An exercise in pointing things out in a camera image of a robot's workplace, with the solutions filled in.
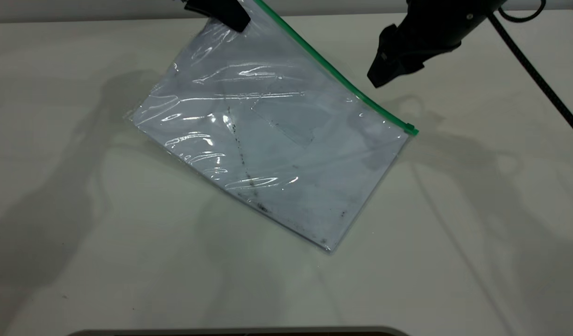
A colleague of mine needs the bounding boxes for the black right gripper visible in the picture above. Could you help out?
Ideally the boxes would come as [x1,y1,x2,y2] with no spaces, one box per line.
[367,0,507,89]

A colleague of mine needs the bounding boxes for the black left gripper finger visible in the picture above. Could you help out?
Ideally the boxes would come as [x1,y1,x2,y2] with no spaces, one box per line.
[184,0,252,34]

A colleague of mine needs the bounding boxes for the clear plastic zip bag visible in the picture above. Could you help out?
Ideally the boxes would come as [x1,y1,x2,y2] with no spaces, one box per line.
[125,0,420,254]

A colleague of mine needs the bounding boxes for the white paper sheets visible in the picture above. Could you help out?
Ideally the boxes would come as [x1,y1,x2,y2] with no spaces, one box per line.
[131,19,409,251]

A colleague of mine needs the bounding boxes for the thin black cable loop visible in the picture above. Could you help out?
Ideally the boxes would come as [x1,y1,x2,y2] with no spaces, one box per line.
[498,0,547,23]

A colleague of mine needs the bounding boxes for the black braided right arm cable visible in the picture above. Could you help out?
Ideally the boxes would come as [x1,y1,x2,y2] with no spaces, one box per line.
[488,14,573,144]

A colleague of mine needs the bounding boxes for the dark grey rounded base plate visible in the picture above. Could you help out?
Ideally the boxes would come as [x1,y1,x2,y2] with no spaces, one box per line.
[67,326,410,336]

